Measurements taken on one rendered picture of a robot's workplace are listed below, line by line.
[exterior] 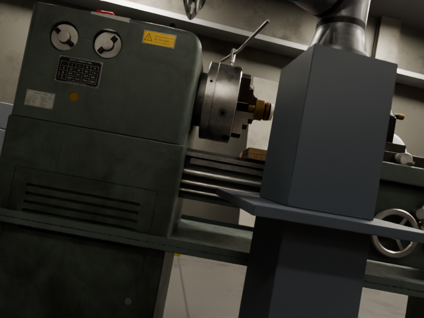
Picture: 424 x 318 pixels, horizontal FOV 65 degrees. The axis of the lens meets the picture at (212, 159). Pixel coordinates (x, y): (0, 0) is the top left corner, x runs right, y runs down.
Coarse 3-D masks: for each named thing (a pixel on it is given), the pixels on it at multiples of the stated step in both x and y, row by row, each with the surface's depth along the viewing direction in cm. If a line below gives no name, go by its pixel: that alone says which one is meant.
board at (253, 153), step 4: (248, 148) 120; (252, 148) 118; (256, 148) 118; (244, 152) 133; (248, 152) 118; (252, 152) 118; (256, 152) 118; (260, 152) 118; (264, 152) 118; (240, 156) 149; (244, 156) 129; (248, 156) 118; (252, 156) 118; (256, 156) 118; (260, 156) 118; (264, 156) 118; (260, 160) 119; (264, 160) 118
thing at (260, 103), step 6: (258, 102) 133; (264, 102) 134; (252, 108) 134; (258, 108) 132; (264, 108) 133; (270, 108) 133; (258, 114) 133; (264, 114) 134; (258, 120) 136; (264, 120) 136
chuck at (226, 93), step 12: (228, 72) 125; (240, 72) 125; (216, 84) 122; (228, 84) 122; (216, 96) 121; (228, 96) 121; (216, 108) 122; (228, 108) 121; (216, 120) 124; (228, 120) 123; (216, 132) 128; (228, 132) 127
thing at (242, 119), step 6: (240, 114) 133; (246, 114) 133; (252, 114) 133; (234, 120) 132; (240, 120) 132; (246, 120) 132; (252, 120) 133; (234, 126) 131; (240, 126) 131; (246, 126) 132; (234, 132) 130; (240, 132) 130; (222, 138) 132; (228, 138) 132
